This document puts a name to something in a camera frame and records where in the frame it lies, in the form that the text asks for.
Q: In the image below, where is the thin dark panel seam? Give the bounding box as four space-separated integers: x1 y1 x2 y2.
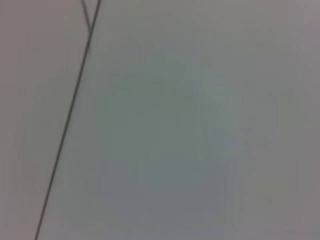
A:
33 0 103 240

